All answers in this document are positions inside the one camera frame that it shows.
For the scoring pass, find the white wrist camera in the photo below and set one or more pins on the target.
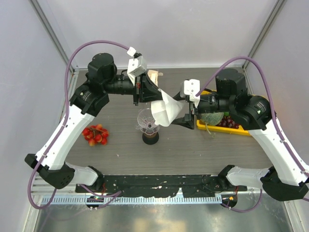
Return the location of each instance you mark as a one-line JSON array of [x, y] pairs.
[[137, 65], [189, 88]]

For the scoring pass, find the red cherry bunch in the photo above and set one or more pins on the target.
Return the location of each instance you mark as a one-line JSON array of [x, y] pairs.
[[95, 134]]

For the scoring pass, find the clear plastic coffee dripper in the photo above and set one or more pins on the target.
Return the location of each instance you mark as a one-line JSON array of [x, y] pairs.
[[146, 122]]

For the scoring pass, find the stack of paper filters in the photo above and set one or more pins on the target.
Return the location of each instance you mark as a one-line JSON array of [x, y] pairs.
[[154, 75]]

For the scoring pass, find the red grape bunch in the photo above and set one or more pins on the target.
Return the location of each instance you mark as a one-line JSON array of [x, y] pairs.
[[228, 122]]

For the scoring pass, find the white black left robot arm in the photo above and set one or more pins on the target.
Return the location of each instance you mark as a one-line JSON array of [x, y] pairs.
[[85, 104]]

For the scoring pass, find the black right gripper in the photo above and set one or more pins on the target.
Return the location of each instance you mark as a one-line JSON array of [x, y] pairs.
[[188, 120]]

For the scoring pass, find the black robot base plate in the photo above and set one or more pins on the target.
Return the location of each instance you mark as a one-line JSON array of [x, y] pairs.
[[163, 186]]

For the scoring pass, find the green netted melon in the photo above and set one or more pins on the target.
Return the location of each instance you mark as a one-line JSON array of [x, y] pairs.
[[212, 119]]

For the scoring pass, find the yellow plastic fruit tray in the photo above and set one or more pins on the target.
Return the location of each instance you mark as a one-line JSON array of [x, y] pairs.
[[224, 129]]

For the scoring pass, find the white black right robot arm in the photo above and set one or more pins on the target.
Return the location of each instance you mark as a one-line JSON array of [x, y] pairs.
[[284, 180]]

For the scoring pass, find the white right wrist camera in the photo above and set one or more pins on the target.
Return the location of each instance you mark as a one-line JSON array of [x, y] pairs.
[[189, 88]]

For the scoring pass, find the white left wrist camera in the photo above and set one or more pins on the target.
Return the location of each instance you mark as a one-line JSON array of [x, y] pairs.
[[137, 65]]

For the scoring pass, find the white slotted cable duct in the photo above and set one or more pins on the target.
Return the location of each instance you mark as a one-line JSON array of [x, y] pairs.
[[90, 200]]

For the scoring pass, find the white paper coffee filter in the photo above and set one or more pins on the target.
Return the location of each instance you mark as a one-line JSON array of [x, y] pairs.
[[166, 110]]

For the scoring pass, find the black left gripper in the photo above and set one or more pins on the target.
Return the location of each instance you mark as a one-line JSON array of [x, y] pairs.
[[145, 91]]

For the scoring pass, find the black base glass carafe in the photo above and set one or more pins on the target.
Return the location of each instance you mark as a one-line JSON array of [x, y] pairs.
[[150, 136]]

